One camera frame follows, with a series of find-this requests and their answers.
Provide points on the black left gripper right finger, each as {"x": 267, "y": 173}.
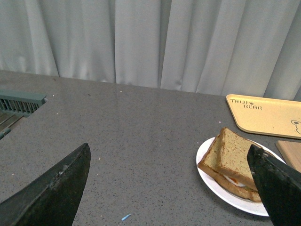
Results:
{"x": 278, "y": 185}

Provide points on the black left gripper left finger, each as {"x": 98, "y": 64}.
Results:
{"x": 53, "y": 198}

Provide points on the white round plate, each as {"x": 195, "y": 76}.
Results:
{"x": 256, "y": 208}

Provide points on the bread slice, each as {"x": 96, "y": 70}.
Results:
{"x": 231, "y": 159}
{"x": 207, "y": 163}

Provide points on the fried egg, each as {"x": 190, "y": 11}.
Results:
{"x": 234, "y": 181}

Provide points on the wooden cutting board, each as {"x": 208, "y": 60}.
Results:
{"x": 291, "y": 152}

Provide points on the yellow bear tray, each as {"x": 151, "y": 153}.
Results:
{"x": 266, "y": 116}

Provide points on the green dish rack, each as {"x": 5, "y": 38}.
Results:
{"x": 16, "y": 105}

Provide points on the grey curtain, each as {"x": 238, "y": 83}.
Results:
{"x": 248, "y": 47}

